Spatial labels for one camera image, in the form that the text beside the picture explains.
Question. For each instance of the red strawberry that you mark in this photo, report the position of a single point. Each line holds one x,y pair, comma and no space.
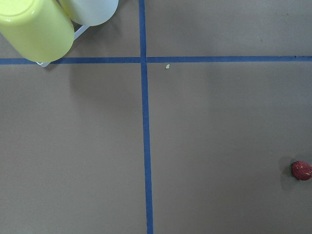
301,170

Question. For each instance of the white plastic cup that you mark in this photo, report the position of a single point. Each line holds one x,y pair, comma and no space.
89,12

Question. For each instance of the yellow plastic cup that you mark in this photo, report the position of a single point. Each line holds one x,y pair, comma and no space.
17,25

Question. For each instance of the white wire cup rack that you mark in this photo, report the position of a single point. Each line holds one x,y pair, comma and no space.
54,29

